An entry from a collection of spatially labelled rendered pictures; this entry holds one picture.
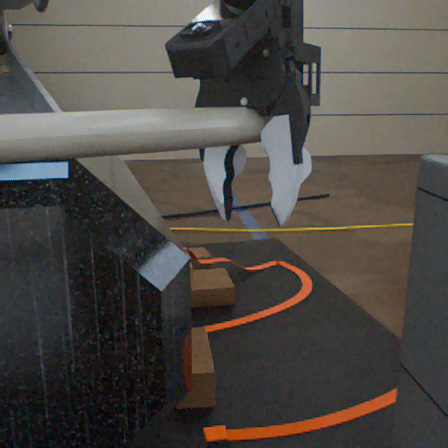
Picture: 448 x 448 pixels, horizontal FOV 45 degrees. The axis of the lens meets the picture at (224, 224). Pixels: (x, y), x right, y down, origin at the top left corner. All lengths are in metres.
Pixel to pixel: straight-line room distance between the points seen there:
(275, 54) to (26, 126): 0.20
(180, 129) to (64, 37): 6.14
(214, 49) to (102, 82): 6.10
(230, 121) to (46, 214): 0.74
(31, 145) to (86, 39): 6.13
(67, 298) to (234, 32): 0.86
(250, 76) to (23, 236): 0.76
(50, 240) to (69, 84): 5.42
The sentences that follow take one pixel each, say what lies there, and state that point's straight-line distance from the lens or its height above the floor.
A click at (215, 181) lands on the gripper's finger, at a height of 0.90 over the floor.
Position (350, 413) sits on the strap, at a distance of 1.74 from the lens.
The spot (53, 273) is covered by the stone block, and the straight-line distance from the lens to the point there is 1.14.
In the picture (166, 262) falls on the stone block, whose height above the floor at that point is 0.60.
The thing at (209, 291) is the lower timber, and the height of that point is 0.09.
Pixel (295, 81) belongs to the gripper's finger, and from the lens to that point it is 0.44.
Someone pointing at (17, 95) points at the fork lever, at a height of 0.96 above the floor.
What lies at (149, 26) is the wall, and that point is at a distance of 6.46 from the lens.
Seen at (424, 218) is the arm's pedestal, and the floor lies 0.74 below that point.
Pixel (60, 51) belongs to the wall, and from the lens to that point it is 6.50.
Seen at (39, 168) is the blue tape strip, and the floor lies 0.81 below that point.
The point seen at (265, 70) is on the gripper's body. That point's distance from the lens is 0.44.
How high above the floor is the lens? 1.00
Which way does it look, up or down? 16 degrees down
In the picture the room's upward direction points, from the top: straight up
